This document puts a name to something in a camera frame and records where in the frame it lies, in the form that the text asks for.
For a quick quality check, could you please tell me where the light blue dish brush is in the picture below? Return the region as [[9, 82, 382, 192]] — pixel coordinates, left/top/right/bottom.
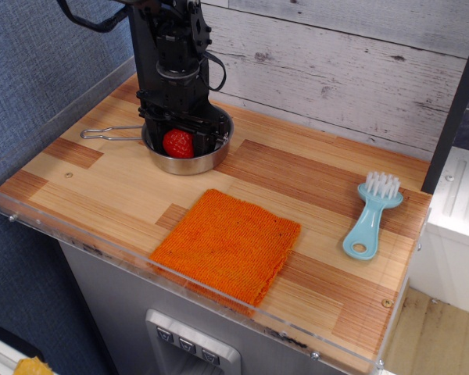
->
[[342, 171, 403, 261]]

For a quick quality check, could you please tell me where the silver dispenser button panel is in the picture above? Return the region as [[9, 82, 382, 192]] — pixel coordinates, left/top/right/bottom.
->
[[145, 309, 242, 374]]

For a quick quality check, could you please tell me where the black right upright post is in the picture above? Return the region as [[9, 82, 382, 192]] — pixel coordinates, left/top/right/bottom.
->
[[421, 56, 469, 194]]

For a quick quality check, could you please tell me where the white side counter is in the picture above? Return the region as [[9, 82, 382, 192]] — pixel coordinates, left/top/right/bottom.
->
[[409, 147, 469, 312]]

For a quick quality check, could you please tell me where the clear acrylic guard rail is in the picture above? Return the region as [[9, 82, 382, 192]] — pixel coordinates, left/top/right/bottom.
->
[[0, 56, 437, 374]]

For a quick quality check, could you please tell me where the small steel pan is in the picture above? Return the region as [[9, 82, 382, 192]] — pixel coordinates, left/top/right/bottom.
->
[[81, 106, 234, 176]]

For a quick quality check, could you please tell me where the orange knitted napkin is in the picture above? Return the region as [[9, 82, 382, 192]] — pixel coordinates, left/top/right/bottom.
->
[[150, 189, 301, 307]]

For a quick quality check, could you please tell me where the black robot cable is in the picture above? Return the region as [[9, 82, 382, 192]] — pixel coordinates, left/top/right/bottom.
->
[[56, 0, 227, 93]]

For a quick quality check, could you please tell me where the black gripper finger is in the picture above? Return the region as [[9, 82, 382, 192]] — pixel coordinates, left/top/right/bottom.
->
[[145, 116, 168, 152], [192, 127, 217, 157]]

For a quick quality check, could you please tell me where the grey toy fridge cabinet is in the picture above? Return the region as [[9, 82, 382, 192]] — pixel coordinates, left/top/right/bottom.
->
[[60, 243, 339, 374]]

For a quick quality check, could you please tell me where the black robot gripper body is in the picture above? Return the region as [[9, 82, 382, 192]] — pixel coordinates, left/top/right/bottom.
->
[[137, 77, 230, 147]]

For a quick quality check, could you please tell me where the red toy strawberry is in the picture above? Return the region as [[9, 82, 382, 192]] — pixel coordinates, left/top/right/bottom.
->
[[163, 129, 194, 159]]

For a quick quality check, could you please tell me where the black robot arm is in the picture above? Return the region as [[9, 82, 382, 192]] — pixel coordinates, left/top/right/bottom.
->
[[125, 1, 228, 159]]

